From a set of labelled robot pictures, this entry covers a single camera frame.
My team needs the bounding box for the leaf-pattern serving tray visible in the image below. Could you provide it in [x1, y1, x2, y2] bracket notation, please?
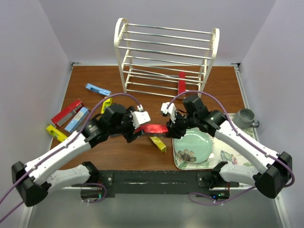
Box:
[173, 137, 252, 170]

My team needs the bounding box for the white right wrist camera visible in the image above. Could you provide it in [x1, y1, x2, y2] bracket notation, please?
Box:
[161, 102, 176, 123]

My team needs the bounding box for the yellow toothpaste box left edge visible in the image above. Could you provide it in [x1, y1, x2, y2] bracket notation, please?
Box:
[46, 125, 68, 142]

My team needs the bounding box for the yellow toothpaste box upright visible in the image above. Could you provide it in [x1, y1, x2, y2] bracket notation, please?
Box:
[100, 97, 113, 114]

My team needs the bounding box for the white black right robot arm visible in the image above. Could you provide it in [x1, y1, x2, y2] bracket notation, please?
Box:
[161, 95, 295, 199]

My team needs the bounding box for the cream metal-rod shelf rack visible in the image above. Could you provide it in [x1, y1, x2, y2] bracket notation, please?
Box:
[114, 18, 220, 97]

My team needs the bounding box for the blue silver toothpaste box left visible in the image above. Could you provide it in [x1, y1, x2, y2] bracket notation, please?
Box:
[64, 107, 90, 133]

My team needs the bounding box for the light blue toothpaste box far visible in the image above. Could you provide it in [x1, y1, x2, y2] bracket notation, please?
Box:
[85, 83, 112, 96]

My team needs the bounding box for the grey ceramic mug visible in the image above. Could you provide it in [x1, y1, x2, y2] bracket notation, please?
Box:
[232, 108, 260, 129]

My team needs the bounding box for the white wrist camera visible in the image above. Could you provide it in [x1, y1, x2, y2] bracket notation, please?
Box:
[161, 102, 176, 123]
[131, 104, 151, 129]

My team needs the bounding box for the green ceramic plate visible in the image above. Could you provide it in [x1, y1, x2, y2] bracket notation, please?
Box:
[173, 128, 213, 164]

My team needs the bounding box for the red toothpaste box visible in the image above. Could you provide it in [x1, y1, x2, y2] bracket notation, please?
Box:
[51, 99, 83, 127]
[134, 124, 169, 137]
[178, 71, 186, 94]

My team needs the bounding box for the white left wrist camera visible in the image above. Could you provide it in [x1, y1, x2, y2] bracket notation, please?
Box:
[131, 104, 151, 129]

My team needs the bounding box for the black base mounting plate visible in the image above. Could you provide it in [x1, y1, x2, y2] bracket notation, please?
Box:
[71, 170, 239, 200]

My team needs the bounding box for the crumpled yellow toothpaste box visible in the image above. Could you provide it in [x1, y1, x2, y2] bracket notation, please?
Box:
[150, 136, 167, 153]

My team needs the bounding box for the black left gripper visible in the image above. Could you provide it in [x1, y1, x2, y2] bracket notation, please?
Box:
[109, 106, 144, 143]

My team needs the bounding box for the aluminium frame rail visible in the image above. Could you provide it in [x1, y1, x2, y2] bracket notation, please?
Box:
[20, 168, 292, 228]

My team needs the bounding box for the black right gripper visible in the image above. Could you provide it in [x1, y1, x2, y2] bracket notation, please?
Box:
[166, 111, 198, 139]

